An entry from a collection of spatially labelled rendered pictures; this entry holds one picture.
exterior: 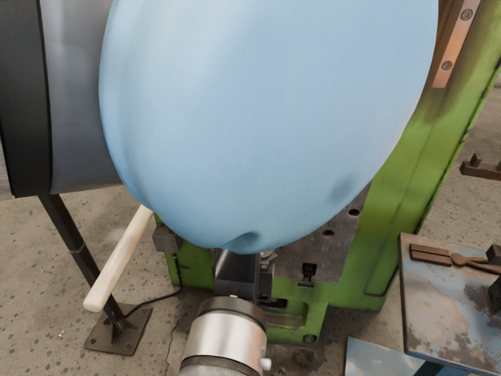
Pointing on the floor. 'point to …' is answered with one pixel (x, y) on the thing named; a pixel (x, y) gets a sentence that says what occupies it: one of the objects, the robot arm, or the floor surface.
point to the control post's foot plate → (136, 328)
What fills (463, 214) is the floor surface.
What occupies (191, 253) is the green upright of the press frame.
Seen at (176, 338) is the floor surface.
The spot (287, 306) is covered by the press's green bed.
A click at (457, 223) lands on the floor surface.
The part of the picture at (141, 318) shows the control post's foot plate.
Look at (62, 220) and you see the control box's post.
